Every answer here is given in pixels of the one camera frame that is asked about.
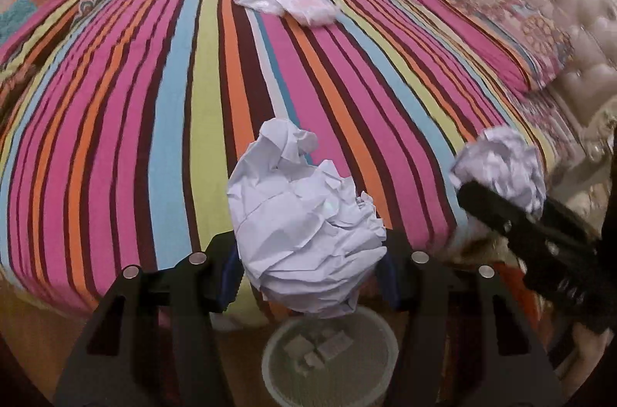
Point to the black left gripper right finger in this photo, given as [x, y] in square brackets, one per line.
[466, 343]

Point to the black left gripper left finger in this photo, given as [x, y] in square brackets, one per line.
[150, 341]

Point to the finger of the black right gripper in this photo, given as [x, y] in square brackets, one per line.
[561, 218]
[499, 214]

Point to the small white paper ball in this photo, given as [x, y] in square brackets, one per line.
[502, 161]

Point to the white small box trash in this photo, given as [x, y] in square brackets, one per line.
[334, 345]

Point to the large white paper ball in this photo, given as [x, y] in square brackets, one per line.
[308, 240]

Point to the white mesh trash basket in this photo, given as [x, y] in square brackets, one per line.
[344, 361]

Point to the floral pink pillow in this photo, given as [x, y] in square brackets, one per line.
[525, 49]

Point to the colourful striped bed sheet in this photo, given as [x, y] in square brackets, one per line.
[121, 121]

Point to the pink-white crumpled plastic bag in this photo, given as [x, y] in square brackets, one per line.
[311, 13]

